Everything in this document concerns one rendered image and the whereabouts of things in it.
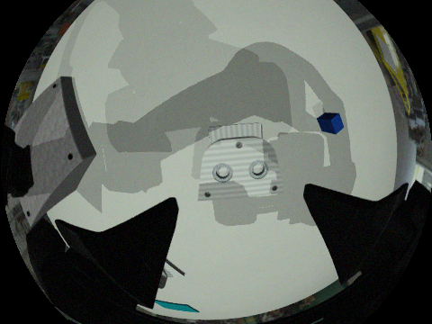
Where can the teal rectangular plate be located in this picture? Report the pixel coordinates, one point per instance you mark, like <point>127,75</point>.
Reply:
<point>175,306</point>

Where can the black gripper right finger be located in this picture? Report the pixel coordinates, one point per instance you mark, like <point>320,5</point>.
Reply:
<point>350,226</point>

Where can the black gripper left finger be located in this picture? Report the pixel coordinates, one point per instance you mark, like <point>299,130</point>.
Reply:
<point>133,253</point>

